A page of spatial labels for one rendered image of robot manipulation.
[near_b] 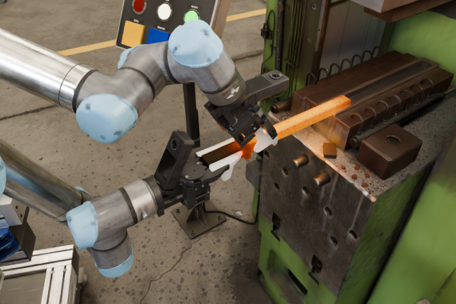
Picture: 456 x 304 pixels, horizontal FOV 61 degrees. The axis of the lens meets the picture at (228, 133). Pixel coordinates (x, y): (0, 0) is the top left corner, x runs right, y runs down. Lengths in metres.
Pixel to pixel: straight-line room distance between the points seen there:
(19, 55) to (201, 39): 0.27
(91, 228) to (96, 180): 1.52
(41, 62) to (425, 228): 0.97
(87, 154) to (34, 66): 1.80
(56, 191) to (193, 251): 1.15
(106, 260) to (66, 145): 1.77
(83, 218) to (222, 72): 0.35
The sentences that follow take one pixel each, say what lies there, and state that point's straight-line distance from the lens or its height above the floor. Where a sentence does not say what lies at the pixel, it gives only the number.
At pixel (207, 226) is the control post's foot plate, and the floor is 0.01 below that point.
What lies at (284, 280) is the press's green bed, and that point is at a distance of 1.62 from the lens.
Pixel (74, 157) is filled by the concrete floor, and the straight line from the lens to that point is 2.43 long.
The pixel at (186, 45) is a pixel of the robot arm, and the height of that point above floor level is 1.29.
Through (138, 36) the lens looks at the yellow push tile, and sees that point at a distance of 1.29.
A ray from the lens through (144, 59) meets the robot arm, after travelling 0.65.
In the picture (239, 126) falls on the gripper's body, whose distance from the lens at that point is 0.74.
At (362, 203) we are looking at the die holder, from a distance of 0.94.
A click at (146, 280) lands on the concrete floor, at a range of 1.82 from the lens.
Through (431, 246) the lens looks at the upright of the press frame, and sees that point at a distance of 1.18.
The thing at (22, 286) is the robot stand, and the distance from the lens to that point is 1.72.
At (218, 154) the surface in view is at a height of 1.02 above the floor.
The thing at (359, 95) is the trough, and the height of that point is 0.99.
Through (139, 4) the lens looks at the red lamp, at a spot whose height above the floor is 1.09.
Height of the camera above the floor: 1.57
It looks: 40 degrees down
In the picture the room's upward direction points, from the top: straight up
